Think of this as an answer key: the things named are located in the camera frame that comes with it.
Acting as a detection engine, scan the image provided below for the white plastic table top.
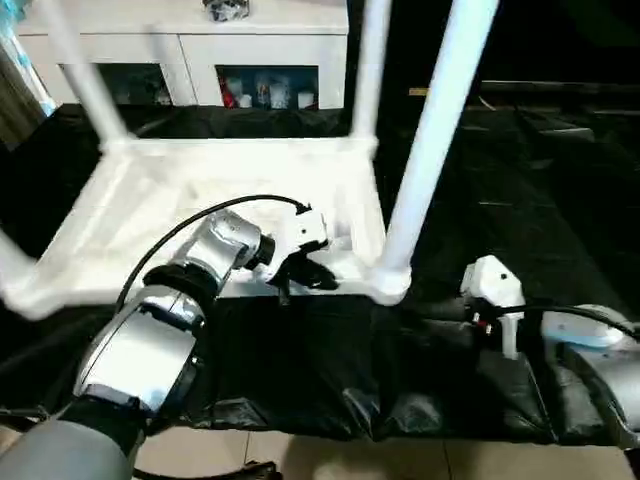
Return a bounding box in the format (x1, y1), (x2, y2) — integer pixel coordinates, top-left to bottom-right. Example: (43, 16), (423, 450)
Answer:
(0, 135), (414, 321)

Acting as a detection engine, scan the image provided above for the white plastic table leg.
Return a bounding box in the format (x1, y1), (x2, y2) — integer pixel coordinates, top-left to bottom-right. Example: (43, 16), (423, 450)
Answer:
(371, 0), (499, 307)
(44, 0), (132, 153)
(0, 228), (43, 293)
(349, 0), (394, 153)

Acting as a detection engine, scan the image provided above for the glossy black mat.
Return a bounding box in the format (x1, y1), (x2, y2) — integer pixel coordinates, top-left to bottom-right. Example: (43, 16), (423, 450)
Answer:
(0, 95), (640, 446)

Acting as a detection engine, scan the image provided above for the black left robot foot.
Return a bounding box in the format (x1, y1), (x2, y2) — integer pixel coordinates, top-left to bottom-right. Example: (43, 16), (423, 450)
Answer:
(132, 459), (283, 480)

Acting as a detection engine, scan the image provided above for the long black bar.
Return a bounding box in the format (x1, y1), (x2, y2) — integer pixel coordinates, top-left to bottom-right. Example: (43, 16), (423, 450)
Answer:
(478, 80), (640, 107)

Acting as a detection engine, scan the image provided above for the white cabinet with glass doors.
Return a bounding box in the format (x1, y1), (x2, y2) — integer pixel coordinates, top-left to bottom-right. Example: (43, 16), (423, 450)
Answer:
(15, 0), (350, 110)

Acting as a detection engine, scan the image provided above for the grey metal clutter object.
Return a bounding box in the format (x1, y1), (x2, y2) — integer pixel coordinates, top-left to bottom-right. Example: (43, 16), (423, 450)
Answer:
(202, 0), (252, 22)

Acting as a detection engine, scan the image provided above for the black stand leg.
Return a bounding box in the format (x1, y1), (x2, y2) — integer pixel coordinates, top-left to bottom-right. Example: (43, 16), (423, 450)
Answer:
(0, 404), (47, 427)

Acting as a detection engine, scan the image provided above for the blue object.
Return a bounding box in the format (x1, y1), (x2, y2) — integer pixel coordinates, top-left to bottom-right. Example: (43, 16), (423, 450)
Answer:
(0, 0), (57, 117)

